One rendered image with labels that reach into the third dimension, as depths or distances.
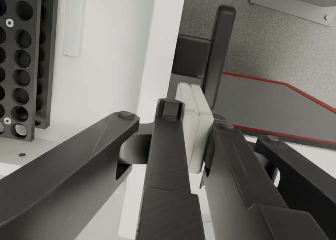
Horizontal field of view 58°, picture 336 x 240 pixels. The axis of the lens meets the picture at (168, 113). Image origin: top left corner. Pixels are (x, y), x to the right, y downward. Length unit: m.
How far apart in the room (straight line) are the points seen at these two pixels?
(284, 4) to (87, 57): 0.95
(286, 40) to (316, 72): 0.17
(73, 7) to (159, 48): 0.11
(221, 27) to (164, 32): 0.04
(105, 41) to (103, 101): 0.06
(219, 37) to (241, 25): 0.94
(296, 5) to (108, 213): 0.96
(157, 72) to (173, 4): 0.04
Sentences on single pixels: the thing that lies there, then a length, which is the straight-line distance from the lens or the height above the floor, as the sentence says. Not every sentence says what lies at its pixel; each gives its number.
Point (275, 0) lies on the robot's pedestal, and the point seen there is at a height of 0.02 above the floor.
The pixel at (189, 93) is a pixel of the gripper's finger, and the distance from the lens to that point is 0.17.
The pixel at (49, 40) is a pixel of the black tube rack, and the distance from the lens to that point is 0.27.
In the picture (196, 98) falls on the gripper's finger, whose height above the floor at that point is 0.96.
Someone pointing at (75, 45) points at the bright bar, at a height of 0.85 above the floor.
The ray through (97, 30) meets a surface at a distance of 0.29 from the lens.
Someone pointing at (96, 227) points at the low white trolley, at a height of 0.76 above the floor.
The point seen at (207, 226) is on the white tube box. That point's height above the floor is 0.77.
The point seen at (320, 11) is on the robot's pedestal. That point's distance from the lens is 1.22.
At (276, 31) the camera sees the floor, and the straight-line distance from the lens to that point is 1.18.
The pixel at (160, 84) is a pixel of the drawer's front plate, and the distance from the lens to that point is 0.20.
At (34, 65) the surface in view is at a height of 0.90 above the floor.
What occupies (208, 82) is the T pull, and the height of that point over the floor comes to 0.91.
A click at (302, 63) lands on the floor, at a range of 1.23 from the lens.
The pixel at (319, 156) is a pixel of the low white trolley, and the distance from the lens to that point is 0.44.
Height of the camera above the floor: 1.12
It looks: 73 degrees down
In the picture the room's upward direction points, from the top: 178 degrees counter-clockwise
